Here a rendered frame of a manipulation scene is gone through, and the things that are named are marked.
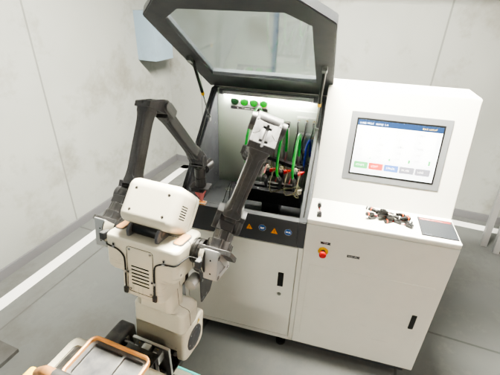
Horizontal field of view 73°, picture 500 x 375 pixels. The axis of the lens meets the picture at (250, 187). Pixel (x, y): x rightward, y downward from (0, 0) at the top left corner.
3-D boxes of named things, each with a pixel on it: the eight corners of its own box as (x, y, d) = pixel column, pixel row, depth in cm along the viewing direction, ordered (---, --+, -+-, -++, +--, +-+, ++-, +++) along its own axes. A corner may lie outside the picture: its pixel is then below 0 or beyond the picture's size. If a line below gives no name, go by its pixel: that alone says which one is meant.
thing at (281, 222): (186, 226, 192) (184, 202, 184) (189, 222, 196) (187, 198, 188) (295, 247, 178) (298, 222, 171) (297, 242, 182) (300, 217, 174)
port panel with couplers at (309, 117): (290, 161, 212) (295, 111, 197) (291, 158, 215) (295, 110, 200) (311, 164, 209) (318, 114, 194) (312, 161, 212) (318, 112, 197)
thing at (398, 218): (364, 221, 167) (366, 212, 165) (364, 210, 176) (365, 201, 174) (414, 230, 162) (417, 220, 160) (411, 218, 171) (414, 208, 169)
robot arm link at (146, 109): (132, 89, 132) (152, 91, 128) (155, 101, 144) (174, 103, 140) (111, 203, 131) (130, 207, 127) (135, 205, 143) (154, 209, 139)
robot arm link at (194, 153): (143, 108, 139) (164, 109, 135) (149, 97, 141) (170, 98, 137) (189, 164, 175) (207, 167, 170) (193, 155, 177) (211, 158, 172)
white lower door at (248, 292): (190, 312, 225) (183, 227, 192) (191, 309, 227) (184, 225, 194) (286, 336, 210) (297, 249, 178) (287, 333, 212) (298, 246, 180)
